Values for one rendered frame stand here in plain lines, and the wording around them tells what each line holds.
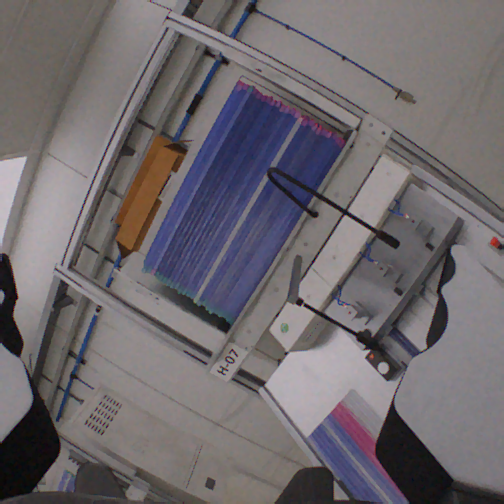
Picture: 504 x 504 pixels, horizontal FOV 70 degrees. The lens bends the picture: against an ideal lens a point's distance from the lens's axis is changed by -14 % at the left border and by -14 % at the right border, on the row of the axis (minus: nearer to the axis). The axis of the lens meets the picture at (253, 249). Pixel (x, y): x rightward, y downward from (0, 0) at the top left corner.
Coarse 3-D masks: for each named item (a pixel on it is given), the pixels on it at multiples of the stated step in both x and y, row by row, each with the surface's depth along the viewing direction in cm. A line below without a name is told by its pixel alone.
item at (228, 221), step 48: (240, 96) 83; (240, 144) 86; (288, 144) 85; (336, 144) 83; (192, 192) 91; (240, 192) 89; (192, 240) 94; (240, 240) 92; (192, 288) 97; (240, 288) 96
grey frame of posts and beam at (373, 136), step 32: (192, 32) 86; (384, 128) 84; (352, 160) 87; (416, 160) 87; (352, 192) 89; (320, 224) 92; (288, 256) 95; (96, 288) 109; (288, 288) 97; (128, 320) 110; (256, 320) 101; (192, 352) 110; (224, 384) 108; (256, 384) 110
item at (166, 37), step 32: (160, 32) 87; (160, 64) 91; (256, 64) 80; (128, 96) 92; (320, 96) 80; (128, 128) 97; (96, 160) 98; (96, 192) 101; (320, 192) 86; (64, 256) 108; (160, 288) 106; (256, 288) 95; (192, 320) 99; (224, 320) 106; (224, 352) 105
